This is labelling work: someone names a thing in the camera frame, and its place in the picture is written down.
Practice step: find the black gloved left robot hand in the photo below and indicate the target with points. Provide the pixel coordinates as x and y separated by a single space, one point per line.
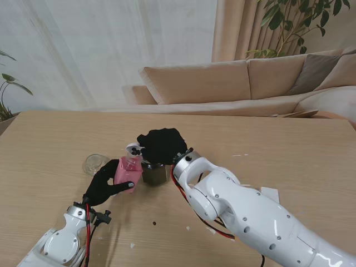
97 192

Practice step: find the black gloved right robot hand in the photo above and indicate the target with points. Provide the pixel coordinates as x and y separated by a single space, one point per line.
164 144

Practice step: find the clear glass jar lid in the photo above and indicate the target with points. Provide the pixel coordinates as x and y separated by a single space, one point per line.
91 164

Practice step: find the scooped coffee beans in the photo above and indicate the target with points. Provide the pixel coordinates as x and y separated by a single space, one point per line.
135 152

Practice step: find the white plastic spoon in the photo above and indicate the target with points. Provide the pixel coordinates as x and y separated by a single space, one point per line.
133 145

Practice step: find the pink square coffee jar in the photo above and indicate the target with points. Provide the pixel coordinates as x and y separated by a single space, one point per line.
126 175

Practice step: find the white square jar lid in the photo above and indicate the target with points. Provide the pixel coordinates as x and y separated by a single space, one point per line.
271 192

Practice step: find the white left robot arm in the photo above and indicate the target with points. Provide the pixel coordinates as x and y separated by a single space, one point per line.
61 244

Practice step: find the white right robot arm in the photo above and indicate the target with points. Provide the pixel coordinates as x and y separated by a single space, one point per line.
250 211

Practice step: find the glass jar of coffee beans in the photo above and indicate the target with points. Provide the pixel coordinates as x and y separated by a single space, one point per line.
155 175

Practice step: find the beige fabric sofa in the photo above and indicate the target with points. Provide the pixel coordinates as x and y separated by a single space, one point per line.
200 83

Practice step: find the beige planter box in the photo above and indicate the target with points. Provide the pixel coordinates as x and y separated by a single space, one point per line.
5 125

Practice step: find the sheer white curtain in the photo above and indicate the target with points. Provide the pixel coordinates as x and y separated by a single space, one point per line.
97 50

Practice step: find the beige pleated curtain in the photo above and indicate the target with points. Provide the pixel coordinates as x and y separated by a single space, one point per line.
239 27

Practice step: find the flat wooden tray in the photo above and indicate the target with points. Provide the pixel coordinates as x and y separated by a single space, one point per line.
303 113

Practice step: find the small green houseplant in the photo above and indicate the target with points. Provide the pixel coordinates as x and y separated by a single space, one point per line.
8 78

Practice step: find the grey sofa cushion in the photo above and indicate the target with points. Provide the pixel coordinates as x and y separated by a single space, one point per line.
314 72

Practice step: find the white throw blanket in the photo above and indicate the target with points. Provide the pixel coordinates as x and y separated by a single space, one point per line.
331 101

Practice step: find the tall leafy green plant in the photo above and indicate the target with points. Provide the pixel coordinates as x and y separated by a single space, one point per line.
281 16

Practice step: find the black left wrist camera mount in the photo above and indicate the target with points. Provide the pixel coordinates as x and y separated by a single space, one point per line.
103 218

